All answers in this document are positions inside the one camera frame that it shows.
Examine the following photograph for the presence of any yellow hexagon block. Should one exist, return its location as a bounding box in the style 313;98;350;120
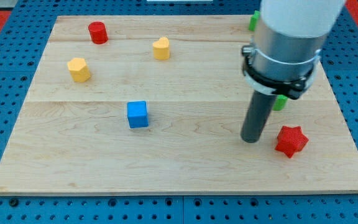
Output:
67;58;91;83

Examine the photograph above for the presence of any green block near rod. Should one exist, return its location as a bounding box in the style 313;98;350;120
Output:
273;95;288;111

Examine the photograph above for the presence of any yellow heart block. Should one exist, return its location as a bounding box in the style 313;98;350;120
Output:
152;37;170;60

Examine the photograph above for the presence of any green block at top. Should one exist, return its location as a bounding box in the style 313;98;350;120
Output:
248;11;260;31

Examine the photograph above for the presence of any blue cube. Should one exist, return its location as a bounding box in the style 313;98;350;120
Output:
127;101;149;128

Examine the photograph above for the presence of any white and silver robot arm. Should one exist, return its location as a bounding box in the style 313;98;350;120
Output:
242;0;346;100

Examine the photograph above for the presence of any red star block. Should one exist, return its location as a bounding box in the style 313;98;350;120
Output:
275;126;309;159

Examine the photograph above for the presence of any red cylinder block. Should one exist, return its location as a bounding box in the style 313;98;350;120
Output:
88;21;108;44

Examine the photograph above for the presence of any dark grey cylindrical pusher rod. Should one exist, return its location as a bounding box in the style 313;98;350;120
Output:
241;91;277;143

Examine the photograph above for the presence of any wooden board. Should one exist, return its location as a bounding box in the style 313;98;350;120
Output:
0;15;358;196

